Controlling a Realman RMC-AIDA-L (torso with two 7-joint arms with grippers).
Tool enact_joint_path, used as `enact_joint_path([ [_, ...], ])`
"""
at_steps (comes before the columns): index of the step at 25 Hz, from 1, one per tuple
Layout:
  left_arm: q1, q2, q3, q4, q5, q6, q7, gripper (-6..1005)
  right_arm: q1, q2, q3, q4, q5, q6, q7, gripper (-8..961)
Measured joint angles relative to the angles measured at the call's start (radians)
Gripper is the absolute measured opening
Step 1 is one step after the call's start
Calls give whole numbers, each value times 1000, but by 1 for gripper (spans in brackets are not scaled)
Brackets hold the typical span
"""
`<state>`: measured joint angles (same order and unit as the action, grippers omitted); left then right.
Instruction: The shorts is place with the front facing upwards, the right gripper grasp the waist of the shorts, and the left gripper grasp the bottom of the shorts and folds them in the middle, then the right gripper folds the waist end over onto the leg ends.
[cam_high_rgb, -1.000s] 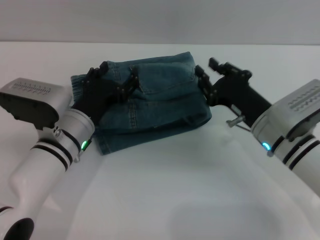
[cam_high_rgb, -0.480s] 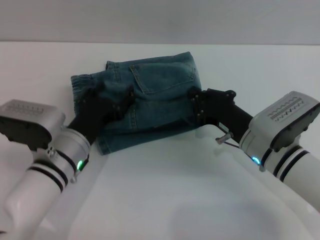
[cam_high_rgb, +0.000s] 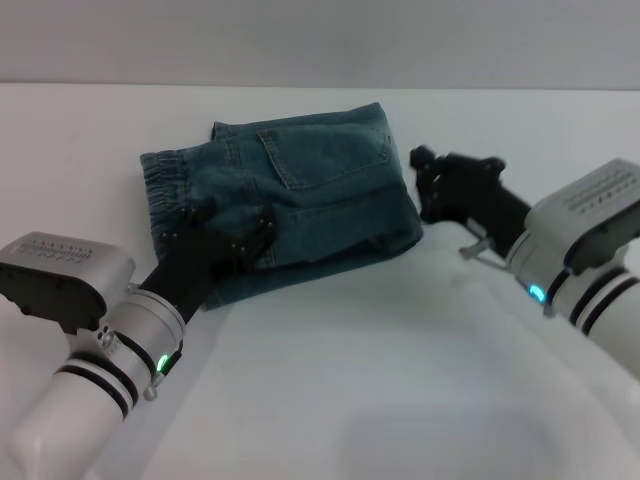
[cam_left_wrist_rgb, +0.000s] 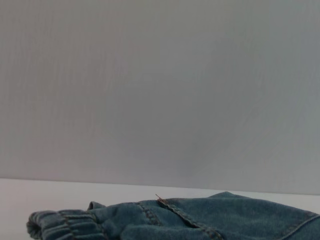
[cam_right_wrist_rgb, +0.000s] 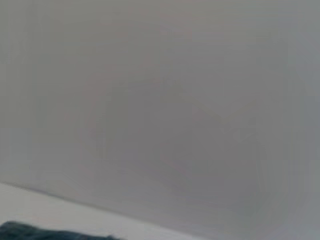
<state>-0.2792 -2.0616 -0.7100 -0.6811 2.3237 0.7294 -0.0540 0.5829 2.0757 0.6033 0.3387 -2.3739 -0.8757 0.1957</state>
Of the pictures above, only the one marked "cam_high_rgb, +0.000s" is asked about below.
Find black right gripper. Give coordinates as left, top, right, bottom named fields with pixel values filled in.
left=408, top=144, right=534, bottom=252

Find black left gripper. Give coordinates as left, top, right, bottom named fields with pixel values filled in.
left=137, top=194, right=277, bottom=327

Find blue denim shorts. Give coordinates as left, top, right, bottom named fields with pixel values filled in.
left=138, top=101, right=426, bottom=312

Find right arm cable with connector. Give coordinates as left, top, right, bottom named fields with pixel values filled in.
left=458, top=233, right=512, bottom=270

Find arm cable with connector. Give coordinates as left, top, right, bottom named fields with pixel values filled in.
left=142, top=370, right=170, bottom=402
left=458, top=233, right=512, bottom=270

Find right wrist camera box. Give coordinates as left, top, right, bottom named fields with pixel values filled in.
left=526, top=158, right=640, bottom=277

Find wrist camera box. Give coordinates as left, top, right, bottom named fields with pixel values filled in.
left=526, top=158, right=640, bottom=277
left=0, top=230, right=138, bottom=337

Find left arm cable with connector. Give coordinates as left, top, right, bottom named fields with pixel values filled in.
left=142, top=370, right=170, bottom=402

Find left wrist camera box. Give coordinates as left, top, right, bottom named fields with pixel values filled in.
left=0, top=230, right=138, bottom=337

